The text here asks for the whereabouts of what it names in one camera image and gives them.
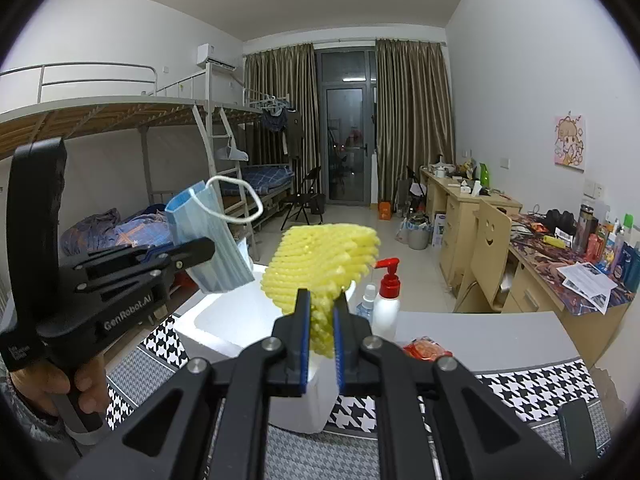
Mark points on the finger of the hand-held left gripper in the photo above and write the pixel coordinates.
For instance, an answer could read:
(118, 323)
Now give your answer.
(115, 255)
(195, 252)

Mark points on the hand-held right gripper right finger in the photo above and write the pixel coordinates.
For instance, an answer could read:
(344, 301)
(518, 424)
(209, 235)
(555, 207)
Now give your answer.
(340, 347)

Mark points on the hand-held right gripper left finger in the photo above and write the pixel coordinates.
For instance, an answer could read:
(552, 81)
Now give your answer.
(300, 345)

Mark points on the blue face mask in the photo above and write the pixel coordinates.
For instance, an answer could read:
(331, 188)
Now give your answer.
(200, 215)

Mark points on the white foam box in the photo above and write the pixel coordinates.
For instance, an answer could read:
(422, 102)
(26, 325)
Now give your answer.
(225, 320)

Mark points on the yellow foam net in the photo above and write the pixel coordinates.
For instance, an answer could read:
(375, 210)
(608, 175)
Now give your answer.
(320, 260)

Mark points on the person's left hand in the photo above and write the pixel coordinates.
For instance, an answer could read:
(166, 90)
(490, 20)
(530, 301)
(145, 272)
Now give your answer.
(92, 385)

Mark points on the blue plaid quilt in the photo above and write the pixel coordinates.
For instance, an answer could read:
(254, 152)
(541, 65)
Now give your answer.
(125, 232)

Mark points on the clear spray bottle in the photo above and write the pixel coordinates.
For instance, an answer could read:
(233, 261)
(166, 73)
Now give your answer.
(366, 305)

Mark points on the white pump bottle red pump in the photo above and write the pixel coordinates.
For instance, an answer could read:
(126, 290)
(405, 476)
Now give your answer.
(386, 310)

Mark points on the red snack packet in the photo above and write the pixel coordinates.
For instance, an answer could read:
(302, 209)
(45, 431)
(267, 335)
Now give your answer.
(425, 347)

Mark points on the blue checked bed sheet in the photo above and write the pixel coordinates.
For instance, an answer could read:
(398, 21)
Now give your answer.
(260, 177)

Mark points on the white hanger with cloth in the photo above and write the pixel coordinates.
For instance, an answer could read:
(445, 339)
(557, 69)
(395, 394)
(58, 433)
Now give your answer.
(232, 152)

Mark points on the black folding chair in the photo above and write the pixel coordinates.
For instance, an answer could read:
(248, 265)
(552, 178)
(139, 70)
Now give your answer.
(305, 200)

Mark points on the white plastic bag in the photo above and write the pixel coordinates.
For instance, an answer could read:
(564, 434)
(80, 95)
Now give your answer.
(404, 232)

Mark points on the grey bucket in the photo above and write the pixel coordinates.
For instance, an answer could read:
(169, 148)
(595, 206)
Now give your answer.
(420, 235)

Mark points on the white metal bunk bed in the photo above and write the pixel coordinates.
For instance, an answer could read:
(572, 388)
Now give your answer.
(100, 117)
(235, 110)

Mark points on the orange box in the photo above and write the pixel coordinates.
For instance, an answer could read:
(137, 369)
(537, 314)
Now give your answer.
(385, 210)

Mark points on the dark hanging clothes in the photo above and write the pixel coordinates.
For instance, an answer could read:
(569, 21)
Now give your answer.
(280, 125)

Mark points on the blue and white box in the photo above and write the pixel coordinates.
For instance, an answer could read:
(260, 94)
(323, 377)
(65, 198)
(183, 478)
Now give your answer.
(439, 230)

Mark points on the brown curtain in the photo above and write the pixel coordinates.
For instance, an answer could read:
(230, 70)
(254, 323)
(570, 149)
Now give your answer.
(415, 110)
(280, 110)

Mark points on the folding chair by curtain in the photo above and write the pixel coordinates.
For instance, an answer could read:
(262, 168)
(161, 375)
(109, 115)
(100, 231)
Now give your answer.
(412, 190)

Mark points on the light wooden desk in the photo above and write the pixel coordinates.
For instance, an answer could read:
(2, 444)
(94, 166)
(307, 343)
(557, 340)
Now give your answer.
(545, 295)
(460, 220)

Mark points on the wooden chair with smiley cutout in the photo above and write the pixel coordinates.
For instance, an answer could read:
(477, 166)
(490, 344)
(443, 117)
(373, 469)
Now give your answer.
(487, 250)

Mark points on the glass balcony door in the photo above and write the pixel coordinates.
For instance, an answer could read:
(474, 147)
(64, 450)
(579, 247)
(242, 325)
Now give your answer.
(345, 135)

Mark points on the houndstooth table mat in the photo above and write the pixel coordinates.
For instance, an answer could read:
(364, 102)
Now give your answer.
(525, 395)

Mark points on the white air conditioner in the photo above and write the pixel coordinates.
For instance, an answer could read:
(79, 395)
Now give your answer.
(212, 55)

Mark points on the pile of small desk items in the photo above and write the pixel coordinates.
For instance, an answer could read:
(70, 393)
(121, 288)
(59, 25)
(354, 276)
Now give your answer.
(460, 172)

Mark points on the printed desk mat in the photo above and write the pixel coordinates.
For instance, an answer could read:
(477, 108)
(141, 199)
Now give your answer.
(540, 255)

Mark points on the green bottle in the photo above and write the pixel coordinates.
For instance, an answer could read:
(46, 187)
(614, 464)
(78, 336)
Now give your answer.
(485, 175)

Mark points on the yellow tube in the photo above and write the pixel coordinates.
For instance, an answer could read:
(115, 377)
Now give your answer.
(554, 240)

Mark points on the black smartphone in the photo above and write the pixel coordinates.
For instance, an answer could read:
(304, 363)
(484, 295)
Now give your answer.
(577, 435)

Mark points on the black headphones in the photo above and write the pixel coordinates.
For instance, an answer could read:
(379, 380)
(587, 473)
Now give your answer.
(560, 220)

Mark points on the white paper leaflet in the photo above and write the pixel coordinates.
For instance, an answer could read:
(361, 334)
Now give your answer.
(587, 280)

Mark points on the row of toiletry bottles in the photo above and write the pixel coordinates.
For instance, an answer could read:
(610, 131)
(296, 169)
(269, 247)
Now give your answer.
(615, 255)

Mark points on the white wall switch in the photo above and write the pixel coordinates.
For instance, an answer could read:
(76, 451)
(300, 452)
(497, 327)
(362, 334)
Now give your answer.
(593, 190)

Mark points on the cartoon wall poster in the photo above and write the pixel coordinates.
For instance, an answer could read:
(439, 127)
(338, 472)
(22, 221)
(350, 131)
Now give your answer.
(569, 140)

